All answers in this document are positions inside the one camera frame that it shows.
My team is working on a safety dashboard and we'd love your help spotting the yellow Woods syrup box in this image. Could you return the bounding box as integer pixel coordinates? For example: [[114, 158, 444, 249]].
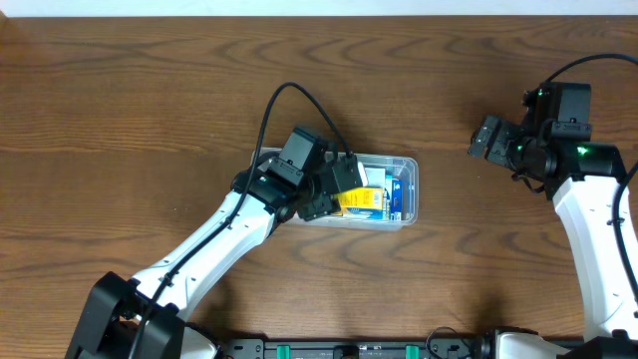
[[334, 187, 384, 209]]

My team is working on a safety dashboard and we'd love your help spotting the white green Panadol box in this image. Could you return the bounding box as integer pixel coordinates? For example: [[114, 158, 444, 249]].
[[364, 167, 386, 188]]

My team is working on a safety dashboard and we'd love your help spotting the blue Kool Fever box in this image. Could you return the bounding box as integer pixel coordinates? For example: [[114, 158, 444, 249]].
[[336, 174, 404, 221]]

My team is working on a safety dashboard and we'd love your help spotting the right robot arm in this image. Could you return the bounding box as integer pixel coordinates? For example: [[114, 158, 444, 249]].
[[469, 81, 637, 358]]

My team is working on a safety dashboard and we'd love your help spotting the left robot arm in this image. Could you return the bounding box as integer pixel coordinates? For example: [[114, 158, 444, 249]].
[[66, 128, 360, 359]]

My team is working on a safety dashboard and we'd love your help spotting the clear plastic container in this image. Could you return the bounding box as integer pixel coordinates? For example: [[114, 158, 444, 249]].
[[248, 147, 420, 231]]

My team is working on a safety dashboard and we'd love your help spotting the right black cable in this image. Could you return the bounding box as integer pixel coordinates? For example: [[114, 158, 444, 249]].
[[542, 52, 638, 305]]

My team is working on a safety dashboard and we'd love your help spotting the black cable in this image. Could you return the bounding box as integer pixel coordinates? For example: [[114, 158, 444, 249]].
[[542, 52, 638, 305], [127, 82, 355, 359]]

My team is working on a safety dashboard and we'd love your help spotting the left black cable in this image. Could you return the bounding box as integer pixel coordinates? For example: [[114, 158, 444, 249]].
[[127, 82, 355, 359]]

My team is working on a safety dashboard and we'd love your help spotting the black mounting rail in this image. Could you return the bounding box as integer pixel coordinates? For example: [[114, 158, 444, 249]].
[[220, 335, 495, 359]]

